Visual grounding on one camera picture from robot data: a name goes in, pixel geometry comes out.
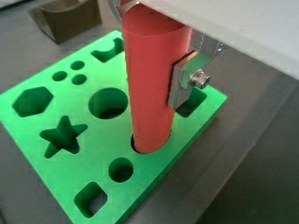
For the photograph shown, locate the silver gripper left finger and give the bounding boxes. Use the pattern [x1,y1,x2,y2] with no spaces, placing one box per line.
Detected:
[107,0,139,24]

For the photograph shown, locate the black curved peg holder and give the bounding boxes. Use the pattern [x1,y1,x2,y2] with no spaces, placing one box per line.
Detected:
[28,0,102,44]

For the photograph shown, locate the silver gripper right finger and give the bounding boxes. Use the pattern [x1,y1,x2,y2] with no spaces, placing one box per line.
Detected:
[168,30,224,109]

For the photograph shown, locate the red oval peg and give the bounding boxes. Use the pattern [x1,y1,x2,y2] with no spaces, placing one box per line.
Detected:
[123,4,192,154]

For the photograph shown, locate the green shape sorting board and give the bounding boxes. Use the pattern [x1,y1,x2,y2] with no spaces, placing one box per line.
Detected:
[0,31,227,224]

